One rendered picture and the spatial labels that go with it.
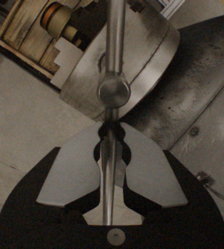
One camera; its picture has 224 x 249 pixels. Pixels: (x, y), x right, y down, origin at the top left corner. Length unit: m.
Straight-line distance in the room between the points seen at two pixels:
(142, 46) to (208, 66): 0.13
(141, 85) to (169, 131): 0.10
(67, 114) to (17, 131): 0.65
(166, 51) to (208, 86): 0.10
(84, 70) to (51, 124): 1.46
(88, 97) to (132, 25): 0.14
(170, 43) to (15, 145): 1.92
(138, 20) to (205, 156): 0.30
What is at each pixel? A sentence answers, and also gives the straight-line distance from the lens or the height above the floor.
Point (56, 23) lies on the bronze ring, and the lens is 0.38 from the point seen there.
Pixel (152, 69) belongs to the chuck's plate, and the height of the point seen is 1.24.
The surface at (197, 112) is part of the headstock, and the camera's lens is 0.30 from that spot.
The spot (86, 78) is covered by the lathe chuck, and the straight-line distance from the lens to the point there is 0.26.
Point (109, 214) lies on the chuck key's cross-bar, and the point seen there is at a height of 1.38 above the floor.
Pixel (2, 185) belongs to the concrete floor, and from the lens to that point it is 2.62.
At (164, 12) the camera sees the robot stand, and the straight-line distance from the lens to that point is 1.45.
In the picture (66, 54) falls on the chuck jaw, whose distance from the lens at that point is 0.38.
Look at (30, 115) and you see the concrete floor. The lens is 1.73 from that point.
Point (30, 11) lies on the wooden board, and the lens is 0.68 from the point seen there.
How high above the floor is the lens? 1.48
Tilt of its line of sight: 66 degrees down
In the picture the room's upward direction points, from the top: 167 degrees clockwise
